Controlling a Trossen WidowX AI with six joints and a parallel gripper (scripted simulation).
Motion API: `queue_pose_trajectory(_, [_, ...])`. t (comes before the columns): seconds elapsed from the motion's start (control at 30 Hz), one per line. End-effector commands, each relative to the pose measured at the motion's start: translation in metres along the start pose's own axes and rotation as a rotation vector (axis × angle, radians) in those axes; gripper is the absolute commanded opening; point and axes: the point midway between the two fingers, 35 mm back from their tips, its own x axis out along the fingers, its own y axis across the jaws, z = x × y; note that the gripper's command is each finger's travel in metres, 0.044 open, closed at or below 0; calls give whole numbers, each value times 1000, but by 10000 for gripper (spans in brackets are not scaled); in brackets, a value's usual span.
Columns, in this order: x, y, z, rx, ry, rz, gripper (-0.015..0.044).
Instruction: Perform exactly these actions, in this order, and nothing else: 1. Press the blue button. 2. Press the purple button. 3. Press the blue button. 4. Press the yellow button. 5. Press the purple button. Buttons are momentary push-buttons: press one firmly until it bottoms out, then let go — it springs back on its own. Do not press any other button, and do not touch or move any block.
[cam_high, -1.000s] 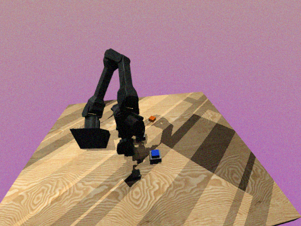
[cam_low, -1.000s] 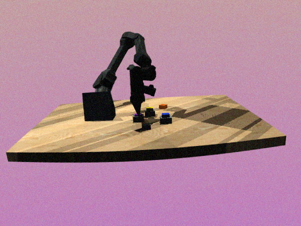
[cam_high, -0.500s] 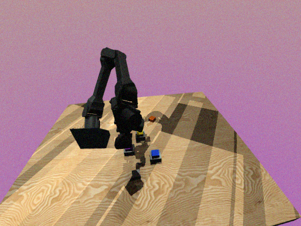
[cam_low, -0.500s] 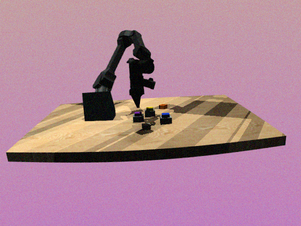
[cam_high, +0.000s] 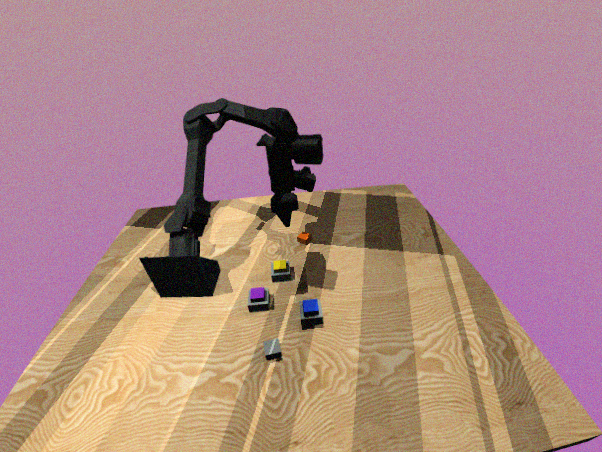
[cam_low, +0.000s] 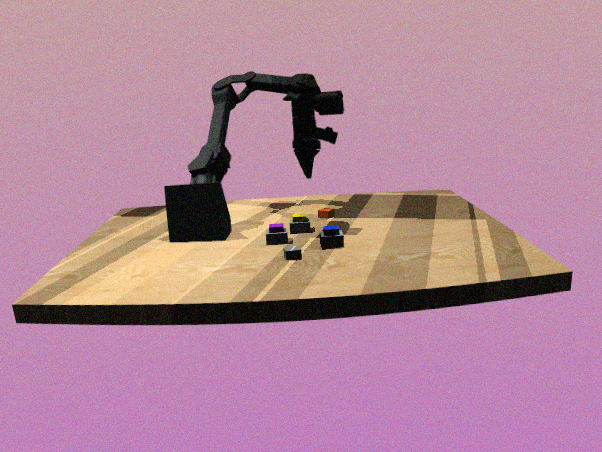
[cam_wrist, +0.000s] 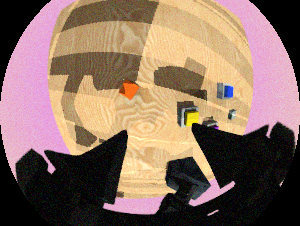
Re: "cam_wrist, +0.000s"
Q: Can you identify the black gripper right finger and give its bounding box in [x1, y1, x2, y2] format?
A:
[191, 122, 269, 189]

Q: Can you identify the orange block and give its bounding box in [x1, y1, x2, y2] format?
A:
[119, 80, 138, 100]

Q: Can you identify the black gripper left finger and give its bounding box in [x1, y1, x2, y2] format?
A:
[44, 129, 129, 206]

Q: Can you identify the blue button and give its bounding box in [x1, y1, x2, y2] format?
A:
[216, 82, 234, 100]

